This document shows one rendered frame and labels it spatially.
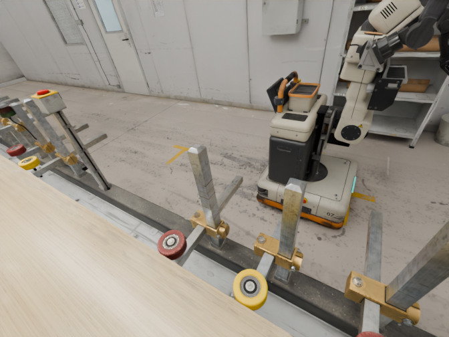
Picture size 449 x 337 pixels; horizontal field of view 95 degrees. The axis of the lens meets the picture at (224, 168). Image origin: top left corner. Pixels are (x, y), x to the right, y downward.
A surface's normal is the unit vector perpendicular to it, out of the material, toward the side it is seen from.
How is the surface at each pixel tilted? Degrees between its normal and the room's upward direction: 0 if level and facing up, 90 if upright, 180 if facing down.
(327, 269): 0
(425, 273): 90
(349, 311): 0
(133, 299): 0
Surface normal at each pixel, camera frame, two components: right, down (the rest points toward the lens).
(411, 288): -0.51, 0.58
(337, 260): -0.11, -0.77
